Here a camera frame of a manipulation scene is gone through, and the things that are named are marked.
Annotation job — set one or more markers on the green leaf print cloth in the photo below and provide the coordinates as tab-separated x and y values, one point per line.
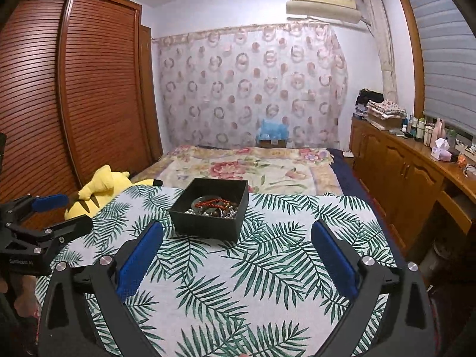
223	286

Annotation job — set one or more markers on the wooden slatted wardrobe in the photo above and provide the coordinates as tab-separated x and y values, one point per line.
93	81

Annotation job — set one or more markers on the row of bottles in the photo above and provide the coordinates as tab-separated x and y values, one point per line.
424	130

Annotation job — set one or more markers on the blue plastic bag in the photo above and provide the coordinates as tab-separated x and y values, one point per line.
273	129

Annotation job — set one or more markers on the pink tissue box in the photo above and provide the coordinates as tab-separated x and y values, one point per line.
441	150

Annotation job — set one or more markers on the black jewelry box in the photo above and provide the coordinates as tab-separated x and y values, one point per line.
208	228

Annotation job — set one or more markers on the grey window blind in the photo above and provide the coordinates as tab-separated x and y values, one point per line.
446	52

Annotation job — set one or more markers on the brown cardboard box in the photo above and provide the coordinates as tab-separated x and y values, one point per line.
273	144

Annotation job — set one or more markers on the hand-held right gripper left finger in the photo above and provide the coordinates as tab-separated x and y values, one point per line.
139	260

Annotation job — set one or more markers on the yellow plush toy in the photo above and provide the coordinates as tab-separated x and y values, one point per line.
100	186

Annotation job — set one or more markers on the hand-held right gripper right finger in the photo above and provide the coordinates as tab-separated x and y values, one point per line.
334	260

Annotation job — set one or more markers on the flat cardboard box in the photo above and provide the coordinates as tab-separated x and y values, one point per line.
385	122

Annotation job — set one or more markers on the floral blanket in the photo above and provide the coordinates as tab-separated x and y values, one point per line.
241	167

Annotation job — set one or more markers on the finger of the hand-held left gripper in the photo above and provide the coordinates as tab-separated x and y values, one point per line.
50	202
74	227

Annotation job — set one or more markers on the green jade bangle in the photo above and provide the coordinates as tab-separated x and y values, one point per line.
202	198

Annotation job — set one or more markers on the wooden side cabinet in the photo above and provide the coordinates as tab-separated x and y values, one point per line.
401	171

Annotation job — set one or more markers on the white air conditioner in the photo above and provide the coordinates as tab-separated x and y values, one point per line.
323	3

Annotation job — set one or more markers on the beige side curtain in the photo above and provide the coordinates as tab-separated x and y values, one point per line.
383	44

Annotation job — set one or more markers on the dark folded clothes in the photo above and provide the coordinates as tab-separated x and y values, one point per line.
368	96

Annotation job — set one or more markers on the person's left hand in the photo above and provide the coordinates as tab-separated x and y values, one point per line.
26	306

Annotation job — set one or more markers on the circle pattern curtain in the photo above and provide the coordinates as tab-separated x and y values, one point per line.
241	81

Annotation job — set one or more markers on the dark blue bedsheet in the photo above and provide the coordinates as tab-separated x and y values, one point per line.
346	178

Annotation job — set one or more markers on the folded floral cloth stack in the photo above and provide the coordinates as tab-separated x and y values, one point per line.
386	108

